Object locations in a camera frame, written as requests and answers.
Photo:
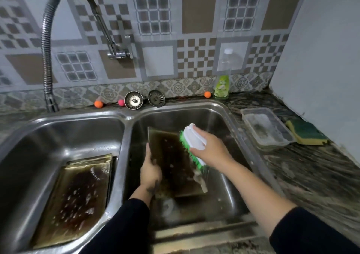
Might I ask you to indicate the person's left hand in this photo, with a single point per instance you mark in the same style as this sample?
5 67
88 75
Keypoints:
150 175

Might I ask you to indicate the person's right hand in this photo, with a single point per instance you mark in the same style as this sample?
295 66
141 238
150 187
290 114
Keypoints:
215 152

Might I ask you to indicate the person's left fingers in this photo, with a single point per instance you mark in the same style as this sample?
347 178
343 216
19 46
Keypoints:
147 153

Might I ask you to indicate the person's right fingers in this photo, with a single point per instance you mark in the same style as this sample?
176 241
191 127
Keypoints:
200 130

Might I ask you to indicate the white and green scrub brush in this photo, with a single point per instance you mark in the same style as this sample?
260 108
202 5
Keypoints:
194 139

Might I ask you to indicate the greasy dark metal tray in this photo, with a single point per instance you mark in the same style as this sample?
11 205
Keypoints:
174 161

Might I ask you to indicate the person's left forearm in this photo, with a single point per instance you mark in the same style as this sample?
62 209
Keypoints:
126 225

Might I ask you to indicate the person's right forearm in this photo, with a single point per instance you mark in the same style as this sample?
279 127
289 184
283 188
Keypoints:
267 206

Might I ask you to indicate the stainless steel double sink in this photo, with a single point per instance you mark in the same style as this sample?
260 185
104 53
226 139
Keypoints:
127 138

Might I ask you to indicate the small orange ball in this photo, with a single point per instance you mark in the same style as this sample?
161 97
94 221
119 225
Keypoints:
207 94
98 104

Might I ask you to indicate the clear green dish soap bottle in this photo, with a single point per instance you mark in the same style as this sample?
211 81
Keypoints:
222 86

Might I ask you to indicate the greasy brown metal tray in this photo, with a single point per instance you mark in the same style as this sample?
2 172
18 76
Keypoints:
94 158
76 200

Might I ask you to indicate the metal sink strainer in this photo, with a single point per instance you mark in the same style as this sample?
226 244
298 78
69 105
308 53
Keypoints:
134 100
156 98

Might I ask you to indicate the small pink ball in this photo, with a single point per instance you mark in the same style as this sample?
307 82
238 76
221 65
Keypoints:
121 103

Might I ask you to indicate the clear plastic container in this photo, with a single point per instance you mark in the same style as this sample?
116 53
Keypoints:
265 128

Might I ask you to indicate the yellow and green sponge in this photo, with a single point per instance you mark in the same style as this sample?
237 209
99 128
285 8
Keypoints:
306 131

